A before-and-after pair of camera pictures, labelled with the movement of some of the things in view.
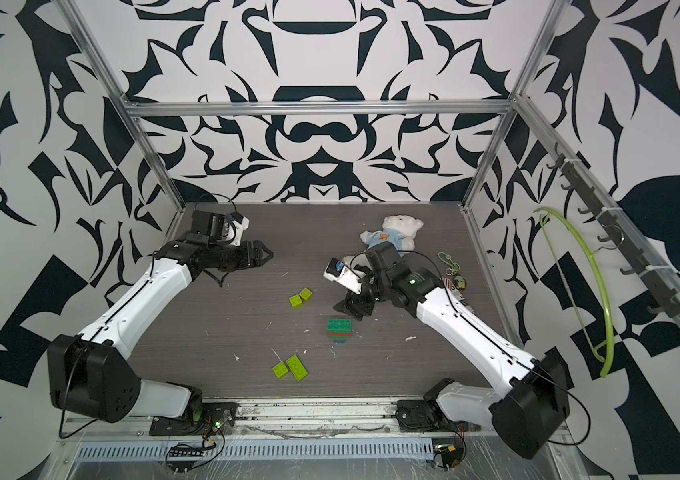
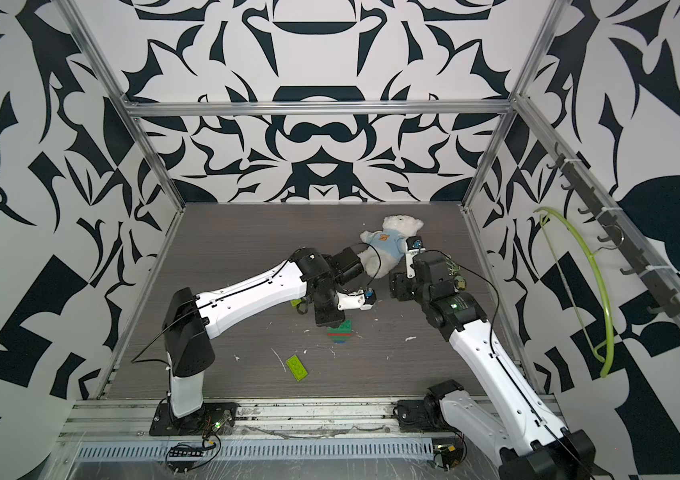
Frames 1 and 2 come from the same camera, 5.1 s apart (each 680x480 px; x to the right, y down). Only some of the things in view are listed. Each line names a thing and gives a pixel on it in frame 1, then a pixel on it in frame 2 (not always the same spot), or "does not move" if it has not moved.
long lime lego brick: [297, 368] does not move
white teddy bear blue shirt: [397, 230] does not move
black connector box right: [450, 454] does not move
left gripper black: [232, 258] -> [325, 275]
